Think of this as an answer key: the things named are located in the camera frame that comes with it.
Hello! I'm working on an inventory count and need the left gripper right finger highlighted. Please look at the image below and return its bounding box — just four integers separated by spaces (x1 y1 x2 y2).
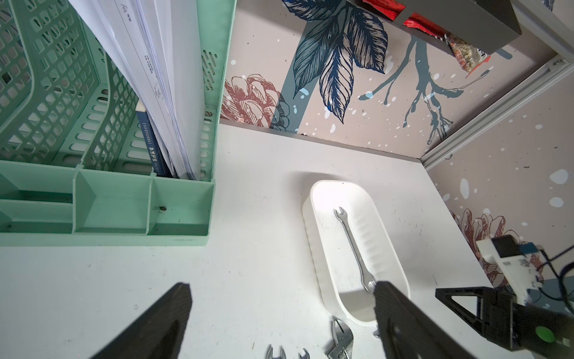
375 281 472 358

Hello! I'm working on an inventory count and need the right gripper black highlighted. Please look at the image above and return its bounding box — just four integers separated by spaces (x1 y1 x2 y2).
435 287 573 358

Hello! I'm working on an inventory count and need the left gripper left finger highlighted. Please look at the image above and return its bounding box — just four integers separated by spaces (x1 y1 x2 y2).
94 282 193 358

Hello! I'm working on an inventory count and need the orange handled adjustable wrench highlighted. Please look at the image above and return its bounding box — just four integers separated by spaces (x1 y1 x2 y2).
326 318 354 359

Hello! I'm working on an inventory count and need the silver wrench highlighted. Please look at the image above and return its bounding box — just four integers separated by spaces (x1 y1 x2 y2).
298 349 310 359
265 345 286 359
333 207 377 295

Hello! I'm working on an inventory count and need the white plastic storage box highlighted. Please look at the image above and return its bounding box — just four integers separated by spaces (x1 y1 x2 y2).
302 180 410 326

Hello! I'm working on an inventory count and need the dark blue book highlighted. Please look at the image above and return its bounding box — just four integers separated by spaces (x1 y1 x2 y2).
135 100 172 178

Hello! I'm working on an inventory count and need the green plastic file organizer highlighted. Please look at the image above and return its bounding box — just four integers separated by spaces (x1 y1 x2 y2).
1 0 236 246

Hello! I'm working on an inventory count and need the red cassava chips bag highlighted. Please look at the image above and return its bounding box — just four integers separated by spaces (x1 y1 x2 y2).
366 0 491 74

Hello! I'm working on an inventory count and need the white paper stack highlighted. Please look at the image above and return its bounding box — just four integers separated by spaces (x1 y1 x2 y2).
71 1 205 180

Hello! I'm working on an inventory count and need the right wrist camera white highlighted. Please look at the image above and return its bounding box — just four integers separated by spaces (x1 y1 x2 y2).
477 235 543 306

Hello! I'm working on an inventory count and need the black wire wall basket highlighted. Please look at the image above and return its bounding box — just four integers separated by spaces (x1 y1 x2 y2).
351 1 523 55

